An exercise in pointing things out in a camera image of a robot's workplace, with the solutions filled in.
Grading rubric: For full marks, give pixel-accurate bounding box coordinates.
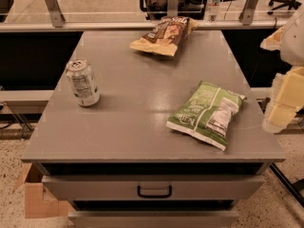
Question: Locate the black drawer handle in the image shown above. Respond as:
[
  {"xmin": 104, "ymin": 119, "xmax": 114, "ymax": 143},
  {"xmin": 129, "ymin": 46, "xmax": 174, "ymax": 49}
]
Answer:
[{"xmin": 137, "ymin": 185, "xmax": 173, "ymax": 199}]

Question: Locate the grey upper drawer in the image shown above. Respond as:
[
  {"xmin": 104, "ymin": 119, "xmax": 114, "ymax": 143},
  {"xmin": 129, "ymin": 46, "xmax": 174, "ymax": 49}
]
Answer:
[{"xmin": 43, "ymin": 175, "xmax": 264, "ymax": 200}]

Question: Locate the silver soda can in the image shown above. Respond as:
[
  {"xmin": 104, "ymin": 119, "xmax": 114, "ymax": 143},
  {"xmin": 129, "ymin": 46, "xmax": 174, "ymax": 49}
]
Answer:
[{"xmin": 66, "ymin": 59, "xmax": 100, "ymax": 106}]

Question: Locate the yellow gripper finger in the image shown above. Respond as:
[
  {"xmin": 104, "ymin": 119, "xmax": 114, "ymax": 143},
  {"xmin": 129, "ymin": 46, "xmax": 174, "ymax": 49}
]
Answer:
[
  {"xmin": 268, "ymin": 104, "xmax": 296, "ymax": 127},
  {"xmin": 275, "ymin": 66, "xmax": 304, "ymax": 111}
]

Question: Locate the brown cardboard box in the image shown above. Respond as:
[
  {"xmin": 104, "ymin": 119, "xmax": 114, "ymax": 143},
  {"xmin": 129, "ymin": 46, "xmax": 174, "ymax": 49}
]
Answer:
[{"xmin": 13, "ymin": 163, "xmax": 73, "ymax": 219}]

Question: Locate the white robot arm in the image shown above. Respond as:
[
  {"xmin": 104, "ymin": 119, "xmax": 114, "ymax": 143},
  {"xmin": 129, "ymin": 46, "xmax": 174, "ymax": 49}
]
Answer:
[{"xmin": 260, "ymin": 7, "xmax": 304, "ymax": 133}]

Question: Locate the brown chip bag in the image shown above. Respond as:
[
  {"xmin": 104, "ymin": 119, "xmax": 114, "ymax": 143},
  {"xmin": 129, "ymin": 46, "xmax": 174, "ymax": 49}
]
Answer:
[{"xmin": 129, "ymin": 16, "xmax": 199, "ymax": 57}]

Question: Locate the grey lower drawer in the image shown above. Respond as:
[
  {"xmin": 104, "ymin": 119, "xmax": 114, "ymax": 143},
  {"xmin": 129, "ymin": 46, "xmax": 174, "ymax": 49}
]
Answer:
[{"xmin": 68, "ymin": 211, "xmax": 238, "ymax": 228}]

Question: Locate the grey drawer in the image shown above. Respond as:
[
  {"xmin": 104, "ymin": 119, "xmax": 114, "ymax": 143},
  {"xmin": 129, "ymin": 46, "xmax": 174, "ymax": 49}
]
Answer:
[
  {"xmin": 43, "ymin": 175, "xmax": 264, "ymax": 200},
  {"xmin": 68, "ymin": 211, "xmax": 238, "ymax": 228}
]

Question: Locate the green jalapeno chip bag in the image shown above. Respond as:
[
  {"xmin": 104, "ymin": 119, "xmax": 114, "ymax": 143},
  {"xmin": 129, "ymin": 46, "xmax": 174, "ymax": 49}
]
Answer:
[{"xmin": 166, "ymin": 81, "xmax": 246, "ymax": 151}]

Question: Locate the black rolling chair base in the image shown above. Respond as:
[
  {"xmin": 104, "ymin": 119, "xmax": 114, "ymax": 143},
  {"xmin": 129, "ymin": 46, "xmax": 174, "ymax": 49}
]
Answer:
[{"xmin": 268, "ymin": 0, "xmax": 302, "ymax": 15}]

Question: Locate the clear plastic water bottle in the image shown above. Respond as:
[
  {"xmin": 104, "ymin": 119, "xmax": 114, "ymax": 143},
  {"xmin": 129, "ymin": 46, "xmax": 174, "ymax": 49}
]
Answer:
[{"xmin": 204, "ymin": 0, "xmax": 221, "ymax": 23}]

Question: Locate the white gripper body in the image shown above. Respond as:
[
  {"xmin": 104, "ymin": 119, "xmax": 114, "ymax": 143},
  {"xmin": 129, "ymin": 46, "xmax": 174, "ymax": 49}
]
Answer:
[{"xmin": 262, "ymin": 73, "xmax": 286, "ymax": 133}]

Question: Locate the metal railing frame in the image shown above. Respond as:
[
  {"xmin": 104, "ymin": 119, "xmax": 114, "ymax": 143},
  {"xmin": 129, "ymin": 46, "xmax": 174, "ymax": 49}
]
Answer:
[{"xmin": 0, "ymin": 0, "xmax": 304, "ymax": 33}]

